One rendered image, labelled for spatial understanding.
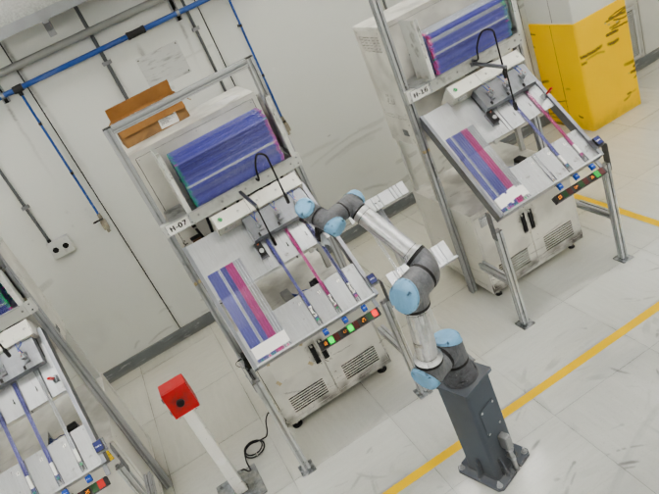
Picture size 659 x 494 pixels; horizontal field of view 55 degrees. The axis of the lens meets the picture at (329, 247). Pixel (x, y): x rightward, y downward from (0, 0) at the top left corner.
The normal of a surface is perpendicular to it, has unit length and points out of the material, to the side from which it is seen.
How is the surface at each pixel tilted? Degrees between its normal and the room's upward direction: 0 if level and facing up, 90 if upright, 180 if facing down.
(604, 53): 90
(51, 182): 90
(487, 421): 90
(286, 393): 90
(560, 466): 0
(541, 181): 44
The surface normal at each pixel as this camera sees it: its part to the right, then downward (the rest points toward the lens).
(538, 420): -0.37, -0.81
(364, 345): 0.39, 0.31
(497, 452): 0.65, 0.12
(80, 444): 0.03, -0.33
